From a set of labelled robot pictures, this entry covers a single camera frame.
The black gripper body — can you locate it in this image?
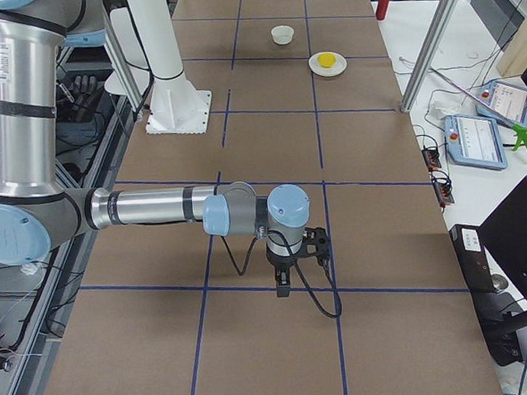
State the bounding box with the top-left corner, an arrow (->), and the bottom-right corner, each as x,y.
266,249 -> 298,279

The yellow lemon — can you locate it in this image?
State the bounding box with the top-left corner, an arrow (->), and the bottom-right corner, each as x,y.
317,52 -> 337,69

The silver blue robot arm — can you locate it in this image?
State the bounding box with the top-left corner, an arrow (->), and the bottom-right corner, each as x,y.
0,0 -> 310,298

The white plate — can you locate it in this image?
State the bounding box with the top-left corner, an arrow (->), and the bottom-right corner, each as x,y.
308,51 -> 347,78

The white bowl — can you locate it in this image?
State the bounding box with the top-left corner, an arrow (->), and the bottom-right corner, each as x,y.
271,25 -> 295,46

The near orange black connector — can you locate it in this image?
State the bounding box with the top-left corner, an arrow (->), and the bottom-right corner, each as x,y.
430,170 -> 455,209

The orange black connector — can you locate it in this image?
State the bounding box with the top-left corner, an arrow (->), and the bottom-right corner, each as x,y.
430,170 -> 455,209
419,134 -> 441,172

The far orange black connector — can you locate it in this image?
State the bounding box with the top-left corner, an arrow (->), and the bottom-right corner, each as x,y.
419,134 -> 441,172

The black computer box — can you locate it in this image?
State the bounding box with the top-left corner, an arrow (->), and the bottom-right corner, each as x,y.
449,224 -> 527,366

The near blue teach pendant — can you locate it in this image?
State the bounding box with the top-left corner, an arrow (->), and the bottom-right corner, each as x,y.
444,114 -> 507,171

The blue teach pendant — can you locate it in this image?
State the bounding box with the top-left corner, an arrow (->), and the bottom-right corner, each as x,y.
479,80 -> 527,127
444,114 -> 507,171

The black laptop monitor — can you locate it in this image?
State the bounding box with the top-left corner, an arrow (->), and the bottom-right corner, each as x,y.
479,175 -> 527,299

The far blue teach pendant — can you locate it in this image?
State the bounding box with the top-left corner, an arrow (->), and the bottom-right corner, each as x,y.
479,80 -> 527,127

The wooden board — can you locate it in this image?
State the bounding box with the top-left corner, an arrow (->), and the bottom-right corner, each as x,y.
496,16 -> 527,77

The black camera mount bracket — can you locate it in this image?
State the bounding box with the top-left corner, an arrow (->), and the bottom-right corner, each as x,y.
297,227 -> 330,270

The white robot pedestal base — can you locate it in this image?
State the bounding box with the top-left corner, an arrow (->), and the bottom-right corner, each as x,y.
127,0 -> 212,134

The green handled grabber tool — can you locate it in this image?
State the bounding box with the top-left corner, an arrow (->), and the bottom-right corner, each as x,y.
430,67 -> 527,151

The aluminium frame post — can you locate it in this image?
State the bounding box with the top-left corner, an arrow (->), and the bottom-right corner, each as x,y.
400,0 -> 458,113

